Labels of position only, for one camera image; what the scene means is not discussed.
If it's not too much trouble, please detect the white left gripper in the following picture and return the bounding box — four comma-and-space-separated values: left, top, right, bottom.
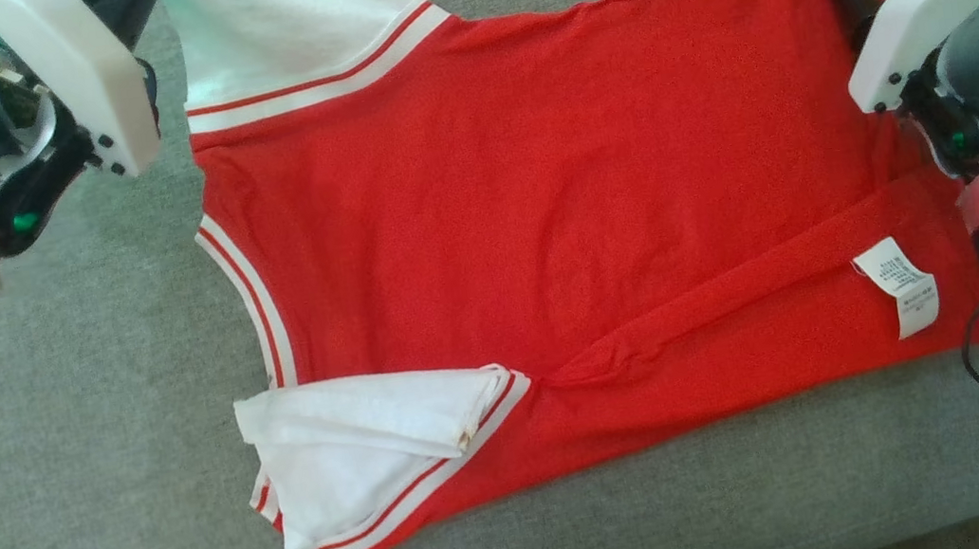
0, 0, 205, 260

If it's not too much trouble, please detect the red jersey with white sleeves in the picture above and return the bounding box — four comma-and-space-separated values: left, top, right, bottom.
158, 0, 979, 549

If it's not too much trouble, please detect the yellow and grey sofa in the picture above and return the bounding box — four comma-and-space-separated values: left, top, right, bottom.
0, 0, 979, 549

